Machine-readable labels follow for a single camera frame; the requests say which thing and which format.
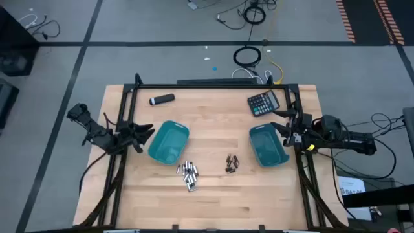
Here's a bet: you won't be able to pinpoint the coiled black cable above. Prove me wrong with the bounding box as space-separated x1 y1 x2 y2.
233 45 262 69
242 5 267 25

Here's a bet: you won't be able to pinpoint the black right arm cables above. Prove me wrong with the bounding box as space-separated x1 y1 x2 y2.
323 112 406 181

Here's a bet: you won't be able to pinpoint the black floor cable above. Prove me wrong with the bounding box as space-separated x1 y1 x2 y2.
216 8 247 31
25 18 61 41

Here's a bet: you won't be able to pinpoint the dark grey box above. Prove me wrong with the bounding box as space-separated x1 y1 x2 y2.
0 77 20 130

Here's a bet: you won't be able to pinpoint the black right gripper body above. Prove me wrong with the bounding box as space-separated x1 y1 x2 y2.
284 111 313 150

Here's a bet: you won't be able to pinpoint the black cylinder with white end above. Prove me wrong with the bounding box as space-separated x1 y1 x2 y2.
149 93 176 106

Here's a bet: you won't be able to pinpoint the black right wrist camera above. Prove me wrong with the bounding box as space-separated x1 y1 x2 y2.
283 133 303 148

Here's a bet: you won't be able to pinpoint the black calculator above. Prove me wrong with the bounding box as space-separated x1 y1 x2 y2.
246 89 281 118

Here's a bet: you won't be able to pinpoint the black bar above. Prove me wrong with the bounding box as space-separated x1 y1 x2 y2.
342 183 414 208

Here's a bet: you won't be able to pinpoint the black equipment case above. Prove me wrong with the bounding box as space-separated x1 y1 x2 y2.
0 6 40 77

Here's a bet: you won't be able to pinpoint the black mat orange striped edges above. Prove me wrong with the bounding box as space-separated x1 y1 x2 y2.
335 0 406 46

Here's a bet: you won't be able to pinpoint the yellow cable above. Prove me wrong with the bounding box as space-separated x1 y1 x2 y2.
263 48 285 85

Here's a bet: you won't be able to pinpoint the grey chair edge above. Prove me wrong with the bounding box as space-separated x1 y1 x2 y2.
402 106 414 159

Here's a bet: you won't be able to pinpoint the black metal table frame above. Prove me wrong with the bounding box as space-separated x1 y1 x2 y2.
77 73 344 229

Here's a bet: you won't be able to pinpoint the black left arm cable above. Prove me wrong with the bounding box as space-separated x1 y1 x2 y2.
78 151 109 197

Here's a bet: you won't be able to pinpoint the teal plastic bin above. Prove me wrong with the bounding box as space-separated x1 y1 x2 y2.
147 120 190 166
248 122 290 168

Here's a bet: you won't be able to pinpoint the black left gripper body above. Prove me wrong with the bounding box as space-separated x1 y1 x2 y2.
109 121 140 153

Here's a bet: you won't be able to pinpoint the white cable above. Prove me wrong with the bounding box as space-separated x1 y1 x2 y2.
17 13 38 30
231 67 273 85

